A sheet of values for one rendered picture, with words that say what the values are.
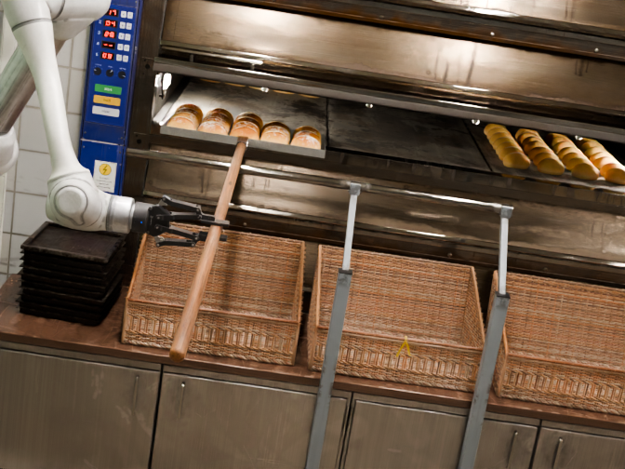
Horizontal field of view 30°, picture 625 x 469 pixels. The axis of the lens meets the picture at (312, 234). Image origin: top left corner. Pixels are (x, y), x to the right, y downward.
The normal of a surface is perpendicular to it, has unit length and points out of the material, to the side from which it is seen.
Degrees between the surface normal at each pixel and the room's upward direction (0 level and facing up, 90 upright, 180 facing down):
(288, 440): 90
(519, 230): 72
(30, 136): 90
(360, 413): 90
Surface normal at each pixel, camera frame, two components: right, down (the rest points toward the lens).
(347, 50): 0.04, -0.05
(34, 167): -0.01, 0.29
